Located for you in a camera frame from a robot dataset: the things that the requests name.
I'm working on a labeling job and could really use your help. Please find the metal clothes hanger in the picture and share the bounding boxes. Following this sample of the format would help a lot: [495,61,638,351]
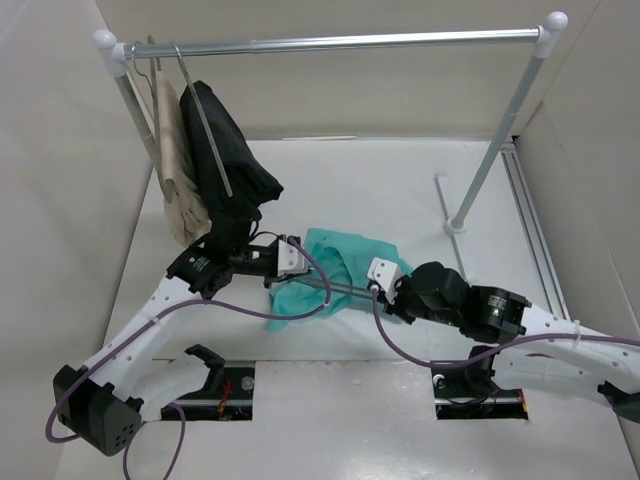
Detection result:
[285,270,372,299]

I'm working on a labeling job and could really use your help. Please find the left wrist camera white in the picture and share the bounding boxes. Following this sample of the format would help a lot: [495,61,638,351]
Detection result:
[276,235,308,276]

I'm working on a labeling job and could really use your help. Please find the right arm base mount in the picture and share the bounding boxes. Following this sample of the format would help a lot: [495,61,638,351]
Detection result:
[432,356,529,420]

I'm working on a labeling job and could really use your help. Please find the beige hanging garment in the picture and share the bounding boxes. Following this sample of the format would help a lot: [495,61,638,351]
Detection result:
[156,71,211,247]

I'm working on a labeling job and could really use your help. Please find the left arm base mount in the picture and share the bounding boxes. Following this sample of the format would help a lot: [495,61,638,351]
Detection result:
[174,345,256,422]

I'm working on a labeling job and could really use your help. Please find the metal hanger with beige garment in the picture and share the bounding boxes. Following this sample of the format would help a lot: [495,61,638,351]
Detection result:
[132,41,171,203]

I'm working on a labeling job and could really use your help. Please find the white and chrome clothes rack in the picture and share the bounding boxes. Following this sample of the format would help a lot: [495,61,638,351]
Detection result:
[92,10,569,295]

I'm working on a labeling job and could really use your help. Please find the black hanging garment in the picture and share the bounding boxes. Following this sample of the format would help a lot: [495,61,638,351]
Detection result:
[179,81,283,251]

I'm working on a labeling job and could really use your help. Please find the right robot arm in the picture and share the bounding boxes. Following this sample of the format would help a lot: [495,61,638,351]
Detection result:
[367,258,639,422]

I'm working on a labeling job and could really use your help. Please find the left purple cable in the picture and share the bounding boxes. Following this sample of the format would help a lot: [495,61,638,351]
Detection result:
[45,238,332,480]

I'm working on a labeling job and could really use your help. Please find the teal t shirt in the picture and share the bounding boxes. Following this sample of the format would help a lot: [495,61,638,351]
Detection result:
[270,228,413,317]

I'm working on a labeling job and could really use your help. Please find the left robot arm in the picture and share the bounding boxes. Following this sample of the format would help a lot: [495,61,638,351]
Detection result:
[45,234,308,456]

